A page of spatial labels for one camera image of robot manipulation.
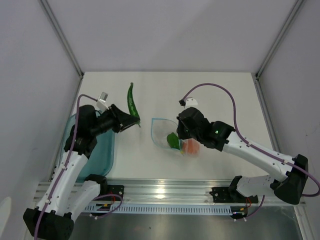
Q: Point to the left aluminium frame post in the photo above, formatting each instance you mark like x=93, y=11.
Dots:
x=52, y=19

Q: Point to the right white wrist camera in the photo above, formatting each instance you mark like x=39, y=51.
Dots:
x=188, y=102

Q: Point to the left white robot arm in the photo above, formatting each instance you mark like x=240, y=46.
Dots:
x=54, y=216

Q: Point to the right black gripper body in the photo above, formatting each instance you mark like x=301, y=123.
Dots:
x=183, y=133

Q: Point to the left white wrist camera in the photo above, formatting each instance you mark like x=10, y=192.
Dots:
x=101, y=103

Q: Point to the orange toy fruit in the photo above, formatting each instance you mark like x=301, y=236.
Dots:
x=190, y=147

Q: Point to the right aluminium frame post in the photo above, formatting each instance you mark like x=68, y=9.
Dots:
x=287, y=24

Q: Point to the green toy bell pepper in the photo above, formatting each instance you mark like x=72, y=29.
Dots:
x=173, y=141

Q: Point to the aluminium frame post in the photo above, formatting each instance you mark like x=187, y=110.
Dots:
x=287, y=24
x=52, y=19

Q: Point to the aluminium mounting rail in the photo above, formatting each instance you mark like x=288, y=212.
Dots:
x=168, y=191

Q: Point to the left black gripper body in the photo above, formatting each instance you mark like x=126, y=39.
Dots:
x=105, y=123

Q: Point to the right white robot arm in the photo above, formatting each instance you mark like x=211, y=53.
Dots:
x=286, y=176

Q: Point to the white slotted cable duct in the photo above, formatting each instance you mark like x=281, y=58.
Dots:
x=174, y=209

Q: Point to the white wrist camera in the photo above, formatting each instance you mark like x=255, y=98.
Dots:
x=101, y=103
x=188, y=102

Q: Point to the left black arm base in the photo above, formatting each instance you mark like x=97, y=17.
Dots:
x=115, y=190

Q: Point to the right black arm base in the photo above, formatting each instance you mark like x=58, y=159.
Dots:
x=222, y=195

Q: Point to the clear zip top bag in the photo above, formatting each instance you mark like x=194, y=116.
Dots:
x=164, y=135

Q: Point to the teal plastic tray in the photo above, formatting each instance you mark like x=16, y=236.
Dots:
x=101, y=159

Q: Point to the green toy chili pepper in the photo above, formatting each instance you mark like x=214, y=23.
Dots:
x=130, y=102

